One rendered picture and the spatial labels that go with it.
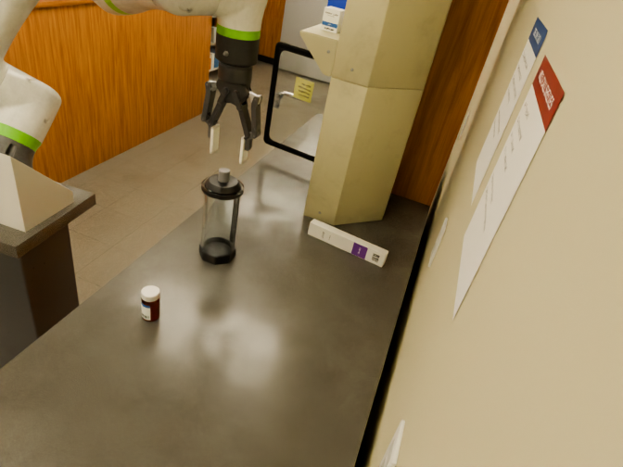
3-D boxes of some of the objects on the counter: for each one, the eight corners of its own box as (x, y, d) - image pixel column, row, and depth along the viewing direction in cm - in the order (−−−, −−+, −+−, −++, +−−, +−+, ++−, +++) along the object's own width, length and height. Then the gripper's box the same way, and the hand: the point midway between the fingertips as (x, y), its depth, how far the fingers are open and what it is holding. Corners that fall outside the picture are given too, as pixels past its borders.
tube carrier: (243, 247, 133) (250, 183, 122) (224, 267, 125) (231, 200, 113) (210, 234, 135) (215, 170, 124) (190, 254, 127) (193, 186, 115)
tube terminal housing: (391, 198, 178) (463, -24, 136) (372, 239, 152) (453, -21, 109) (331, 179, 183) (382, -42, 140) (302, 215, 156) (355, -44, 114)
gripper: (285, 70, 102) (272, 164, 115) (205, 47, 106) (200, 140, 119) (270, 77, 96) (258, 175, 108) (186, 52, 100) (184, 149, 113)
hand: (229, 146), depth 112 cm, fingers open, 7 cm apart
